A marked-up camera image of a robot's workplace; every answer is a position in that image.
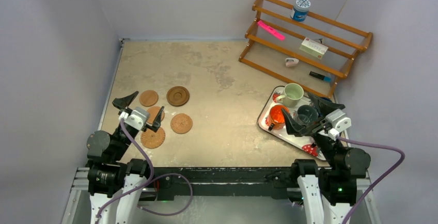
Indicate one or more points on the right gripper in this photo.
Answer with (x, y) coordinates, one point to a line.
(325, 107)

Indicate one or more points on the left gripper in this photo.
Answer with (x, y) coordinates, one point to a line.
(125, 101)

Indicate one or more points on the dark brown wooden coaster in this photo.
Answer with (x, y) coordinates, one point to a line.
(177, 96)

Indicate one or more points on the woven rattan coaster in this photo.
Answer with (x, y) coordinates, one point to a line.
(151, 139)
(181, 123)

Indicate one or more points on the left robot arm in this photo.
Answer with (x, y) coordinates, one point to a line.
(115, 187)

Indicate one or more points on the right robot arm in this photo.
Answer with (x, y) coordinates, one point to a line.
(329, 195)

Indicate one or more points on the dark grey mug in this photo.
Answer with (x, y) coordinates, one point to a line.
(305, 115)

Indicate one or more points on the strawberry print tray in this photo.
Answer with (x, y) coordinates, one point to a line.
(341, 123)

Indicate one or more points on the light green mug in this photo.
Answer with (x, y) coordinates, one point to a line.
(291, 95)

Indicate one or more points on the orange mug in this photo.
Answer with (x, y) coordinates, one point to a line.
(275, 119)

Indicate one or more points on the black blue marker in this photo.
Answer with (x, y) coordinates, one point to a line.
(320, 76)

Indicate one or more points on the wooden tiered shelf rack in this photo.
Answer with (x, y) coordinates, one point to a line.
(267, 54)

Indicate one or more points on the green white box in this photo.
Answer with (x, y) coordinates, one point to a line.
(313, 48)

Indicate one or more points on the pink highlighter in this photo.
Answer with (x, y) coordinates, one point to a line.
(272, 31)

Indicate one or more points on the blue white jar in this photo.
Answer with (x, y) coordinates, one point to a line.
(300, 10)

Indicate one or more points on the black aluminium mounting rail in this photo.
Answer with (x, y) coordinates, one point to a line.
(274, 182)

